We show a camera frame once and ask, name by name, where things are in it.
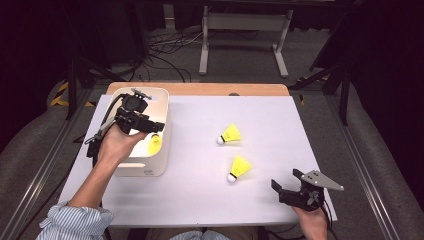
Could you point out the white metal stand frame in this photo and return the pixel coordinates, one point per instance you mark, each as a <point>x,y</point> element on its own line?
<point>245,21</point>

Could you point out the yellow black hazard tape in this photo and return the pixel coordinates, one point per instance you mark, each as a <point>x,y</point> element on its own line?
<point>60,96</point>

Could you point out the person's right hand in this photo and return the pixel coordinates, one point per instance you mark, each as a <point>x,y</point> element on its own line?
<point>315,225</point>

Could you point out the aluminium floor rail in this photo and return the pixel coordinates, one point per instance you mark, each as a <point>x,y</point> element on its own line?
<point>363,173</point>

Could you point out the person's brown pants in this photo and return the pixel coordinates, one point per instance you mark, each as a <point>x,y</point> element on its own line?
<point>243,233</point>

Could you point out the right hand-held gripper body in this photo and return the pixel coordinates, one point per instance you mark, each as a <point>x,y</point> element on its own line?
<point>305,198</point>

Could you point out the white table board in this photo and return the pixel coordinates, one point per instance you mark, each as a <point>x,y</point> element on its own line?
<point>206,186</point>

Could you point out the person's left hand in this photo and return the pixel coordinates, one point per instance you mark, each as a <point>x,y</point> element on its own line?
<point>115,146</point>

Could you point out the person's striped shirt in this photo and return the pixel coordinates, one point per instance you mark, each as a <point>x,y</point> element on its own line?
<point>73,221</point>

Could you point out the dark curtain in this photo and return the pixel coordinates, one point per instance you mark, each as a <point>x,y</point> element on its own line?
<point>393,83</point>
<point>26,60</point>

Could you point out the black tripod stand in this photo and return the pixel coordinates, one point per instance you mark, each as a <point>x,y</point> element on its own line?
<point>343,90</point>
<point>75,83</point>

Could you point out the left arm striped sleeve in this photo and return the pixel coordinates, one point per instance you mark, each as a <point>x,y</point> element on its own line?
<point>41,173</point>

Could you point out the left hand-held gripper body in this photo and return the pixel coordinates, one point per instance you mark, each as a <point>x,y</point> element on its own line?
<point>133,104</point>

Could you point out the white plastic storage box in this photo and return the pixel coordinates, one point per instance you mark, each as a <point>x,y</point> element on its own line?
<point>156,165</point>

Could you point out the wooden table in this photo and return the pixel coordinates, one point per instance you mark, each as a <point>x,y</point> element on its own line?
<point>206,89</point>

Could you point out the yellow shuttlecock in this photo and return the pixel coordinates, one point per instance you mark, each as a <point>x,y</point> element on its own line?
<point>154,145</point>
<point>230,134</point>
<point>240,167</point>

